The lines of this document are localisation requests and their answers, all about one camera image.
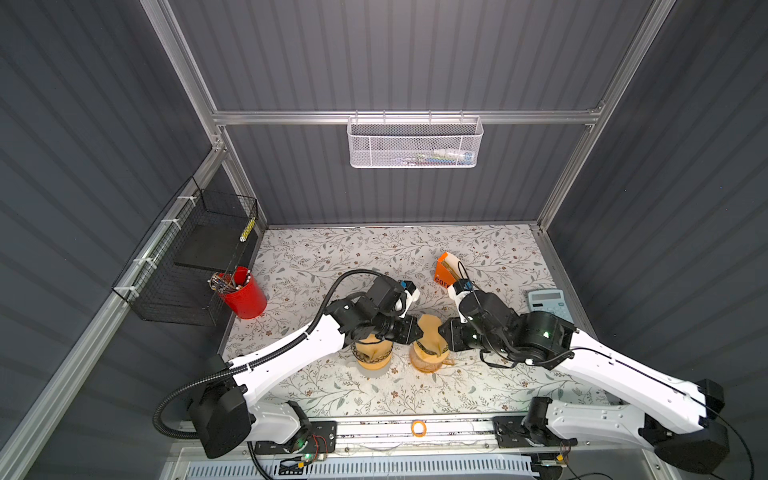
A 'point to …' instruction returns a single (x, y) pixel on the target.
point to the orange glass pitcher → (427, 367)
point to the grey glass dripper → (364, 357)
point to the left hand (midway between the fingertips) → (424, 335)
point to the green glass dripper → (426, 350)
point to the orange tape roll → (423, 431)
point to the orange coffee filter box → (448, 270)
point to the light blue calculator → (552, 301)
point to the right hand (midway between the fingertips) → (440, 334)
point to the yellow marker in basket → (247, 230)
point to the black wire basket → (202, 235)
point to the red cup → (242, 292)
